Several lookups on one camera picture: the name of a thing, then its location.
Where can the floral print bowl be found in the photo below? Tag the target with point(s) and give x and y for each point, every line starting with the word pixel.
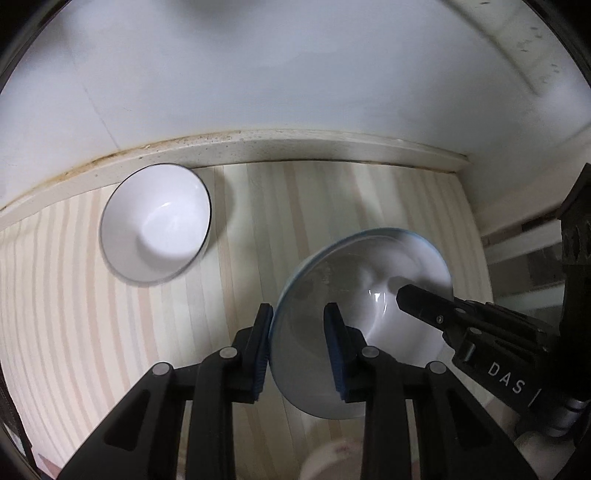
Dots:
pixel 330 461

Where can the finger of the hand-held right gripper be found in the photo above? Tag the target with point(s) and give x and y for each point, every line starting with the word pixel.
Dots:
pixel 425 304

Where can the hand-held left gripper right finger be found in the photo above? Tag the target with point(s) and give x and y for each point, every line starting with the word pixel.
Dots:
pixel 333 350

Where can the plain white bowl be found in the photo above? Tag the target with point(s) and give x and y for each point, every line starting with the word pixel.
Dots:
pixel 351 277

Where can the metal window frame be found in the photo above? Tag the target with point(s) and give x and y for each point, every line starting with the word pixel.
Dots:
pixel 517 258

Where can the striped cat print mat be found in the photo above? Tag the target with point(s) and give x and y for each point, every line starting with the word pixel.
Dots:
pixel 92 300

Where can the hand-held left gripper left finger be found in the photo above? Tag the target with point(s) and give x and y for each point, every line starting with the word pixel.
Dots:
pixel 263 350

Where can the dark rimmed white bowl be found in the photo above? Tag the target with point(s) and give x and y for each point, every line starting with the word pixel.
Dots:
pixel 157 221

